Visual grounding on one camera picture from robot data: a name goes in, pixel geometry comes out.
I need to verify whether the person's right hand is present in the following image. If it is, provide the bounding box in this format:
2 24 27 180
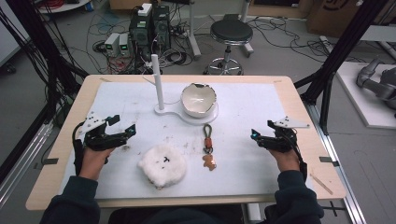
268 148 302 174

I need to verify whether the white floor platform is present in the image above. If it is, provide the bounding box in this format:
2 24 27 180
335 61 396 130

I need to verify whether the white eggshell-shaped bowl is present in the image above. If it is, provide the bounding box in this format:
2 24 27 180
179 82 218 119

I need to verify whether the white power strip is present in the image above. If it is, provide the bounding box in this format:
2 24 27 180
319 35 336 54

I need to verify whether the black metal frame post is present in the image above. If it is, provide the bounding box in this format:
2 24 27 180
293 0 389 135
0 0 90 185

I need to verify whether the aluminium frame rail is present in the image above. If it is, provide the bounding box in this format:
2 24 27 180
0 120 54 209
304 102 369 224

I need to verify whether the black computer tower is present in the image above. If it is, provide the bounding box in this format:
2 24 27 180
151 5 172 53
128 12 154 62

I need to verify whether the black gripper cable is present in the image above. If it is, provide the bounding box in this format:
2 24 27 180
288 133 308 183
71 121 86 175

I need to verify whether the grey power supply unit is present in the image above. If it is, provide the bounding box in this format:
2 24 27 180
104 32 121 58
118 33 132 58

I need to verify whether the black round stool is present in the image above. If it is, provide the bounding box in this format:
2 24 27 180
203 18 254 76

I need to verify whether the cardboard box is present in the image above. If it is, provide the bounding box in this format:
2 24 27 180
305 0 376 39

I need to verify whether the white table leg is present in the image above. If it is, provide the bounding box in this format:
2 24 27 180
186 0 203 61
238 0 255 59

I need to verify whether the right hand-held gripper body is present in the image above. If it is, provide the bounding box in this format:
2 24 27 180
258 116 311 154

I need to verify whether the white table mat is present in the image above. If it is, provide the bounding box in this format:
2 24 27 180
58 81 313 201

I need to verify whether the person's lap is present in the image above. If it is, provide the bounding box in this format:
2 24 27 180
107 206 245 224

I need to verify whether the grey tape strip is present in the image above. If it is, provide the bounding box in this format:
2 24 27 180
33 157 60 171
318 156 341 168

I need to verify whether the white stand with pole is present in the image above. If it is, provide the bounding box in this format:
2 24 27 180
150 53 219 126

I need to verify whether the thin wooden stick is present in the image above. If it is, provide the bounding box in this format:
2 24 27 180
309 173 334 196

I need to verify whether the white fluffy pouch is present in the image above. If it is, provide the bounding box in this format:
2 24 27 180
137 144 188 190

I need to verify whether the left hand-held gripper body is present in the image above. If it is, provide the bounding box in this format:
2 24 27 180
78 111 130 152

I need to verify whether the keychain with gingerbread charm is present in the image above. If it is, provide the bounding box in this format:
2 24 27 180
202 123 219 172

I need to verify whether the person's left hand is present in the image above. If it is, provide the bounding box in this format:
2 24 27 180
78 147 115 182

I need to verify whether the white box on computer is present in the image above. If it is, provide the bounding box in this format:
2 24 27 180
137 2 153 18

